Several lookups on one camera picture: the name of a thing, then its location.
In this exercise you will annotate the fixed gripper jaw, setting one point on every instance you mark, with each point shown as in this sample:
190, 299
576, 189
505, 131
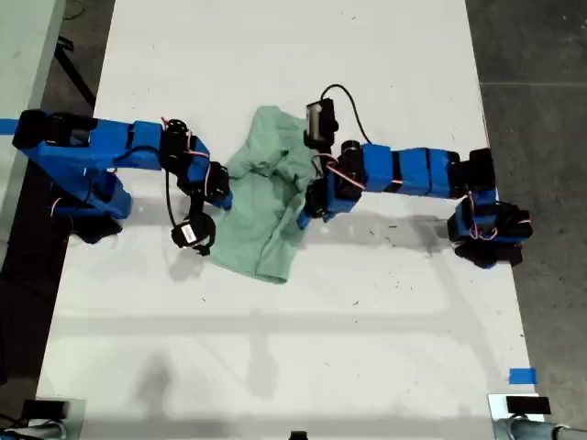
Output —
224, 201
304, 221

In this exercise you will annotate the metal clamp bracket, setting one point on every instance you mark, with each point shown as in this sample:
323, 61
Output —
497, 405
78, 412

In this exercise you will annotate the pale green T-shirt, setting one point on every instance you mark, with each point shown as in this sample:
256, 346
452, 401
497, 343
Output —
257, 206

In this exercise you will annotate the black labelled camera box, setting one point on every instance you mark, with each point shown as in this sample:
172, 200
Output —
185, 234

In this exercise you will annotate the short blue tape strip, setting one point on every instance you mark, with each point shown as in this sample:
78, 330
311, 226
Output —
523, 376

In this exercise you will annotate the small black box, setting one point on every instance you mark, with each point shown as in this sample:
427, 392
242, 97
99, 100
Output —
527, 405
46, 409

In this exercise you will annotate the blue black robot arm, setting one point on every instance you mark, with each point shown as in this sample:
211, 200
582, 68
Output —
403, 169
105, 146

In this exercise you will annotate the pale side table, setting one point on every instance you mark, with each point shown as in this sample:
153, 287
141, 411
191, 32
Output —
18, 46

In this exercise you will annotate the black stand legs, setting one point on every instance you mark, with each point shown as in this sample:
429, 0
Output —
73, 69

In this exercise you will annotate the grey black camera box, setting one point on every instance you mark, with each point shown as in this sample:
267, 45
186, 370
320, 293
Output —
321, 124

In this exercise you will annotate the long blue tape strip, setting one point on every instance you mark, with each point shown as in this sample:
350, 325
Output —
9, 125

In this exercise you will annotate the black camera stalk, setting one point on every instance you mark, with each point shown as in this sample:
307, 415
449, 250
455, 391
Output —
323, 155
206, 229

